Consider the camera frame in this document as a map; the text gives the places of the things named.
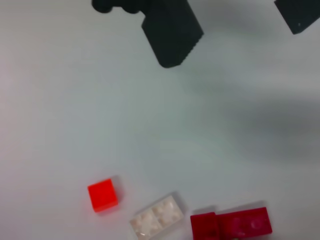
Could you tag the dark red long brick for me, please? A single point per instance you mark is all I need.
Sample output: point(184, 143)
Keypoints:
point(232, 225)

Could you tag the small red square brick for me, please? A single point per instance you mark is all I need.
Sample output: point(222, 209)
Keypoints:
point(102, 196)

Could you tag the white toy brick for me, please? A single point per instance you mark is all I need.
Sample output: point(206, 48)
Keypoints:
point(157, 217)

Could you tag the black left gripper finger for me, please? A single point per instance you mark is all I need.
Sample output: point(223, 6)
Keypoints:
point(170, 32)
point(300, 15)

